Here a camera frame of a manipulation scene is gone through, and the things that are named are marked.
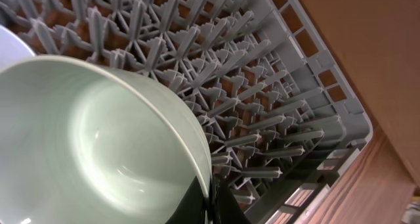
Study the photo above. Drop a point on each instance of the grey dishwasher rack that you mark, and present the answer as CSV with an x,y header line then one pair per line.
x,y
282,122

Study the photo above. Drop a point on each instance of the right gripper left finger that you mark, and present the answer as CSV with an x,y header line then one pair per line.
x,y
191,209

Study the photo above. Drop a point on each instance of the green bowl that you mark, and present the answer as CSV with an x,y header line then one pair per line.
x,y
86,144

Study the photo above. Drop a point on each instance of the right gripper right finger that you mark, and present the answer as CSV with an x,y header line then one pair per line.
x,y
224,207

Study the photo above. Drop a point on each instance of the light blue bowl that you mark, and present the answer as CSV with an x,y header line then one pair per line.
x,y
12,48

